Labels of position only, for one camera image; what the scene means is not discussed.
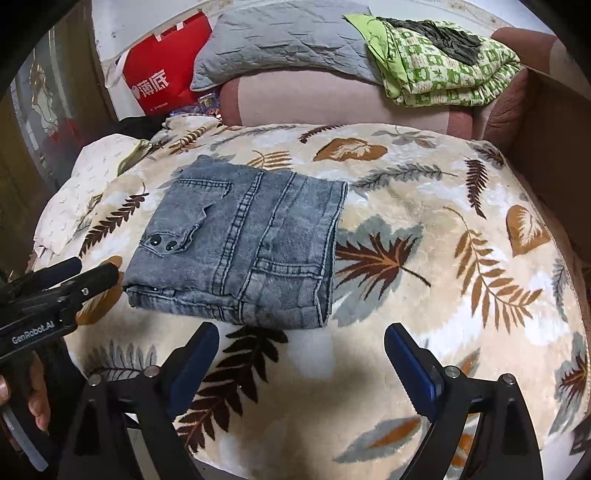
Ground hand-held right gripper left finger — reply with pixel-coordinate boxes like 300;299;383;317
58;322;221;480

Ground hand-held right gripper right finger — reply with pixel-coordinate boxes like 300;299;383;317
384;324;543;480

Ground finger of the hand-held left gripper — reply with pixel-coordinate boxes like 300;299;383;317
14;263;121;325
0;257;84;308

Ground blue denim pants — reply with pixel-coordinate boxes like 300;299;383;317
124;154;349;330

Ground person's left hand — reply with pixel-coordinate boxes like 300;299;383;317
26;352;51;431

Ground leaf print plush blanket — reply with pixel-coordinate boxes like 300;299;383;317
34;122;591;480

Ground white printed cloth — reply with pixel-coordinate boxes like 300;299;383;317
34;133;153;259

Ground black cloth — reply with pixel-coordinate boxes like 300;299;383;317
117;116;167;140

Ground decorated glass cabinet door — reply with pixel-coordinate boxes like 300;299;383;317
9;23;116;195

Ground colourful printed packet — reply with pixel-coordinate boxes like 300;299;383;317
171;92;222;121

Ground red shopping bag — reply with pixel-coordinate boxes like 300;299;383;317
105;11;214;118

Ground brown cardboard box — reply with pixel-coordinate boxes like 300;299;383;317
505;65;591;259

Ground green patterned quilt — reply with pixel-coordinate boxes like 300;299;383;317
342;13;522;108

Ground grey quilted pillow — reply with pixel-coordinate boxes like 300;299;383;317
190;0;386;93

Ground dark grey cloth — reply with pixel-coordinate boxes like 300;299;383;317
376;17;483;66

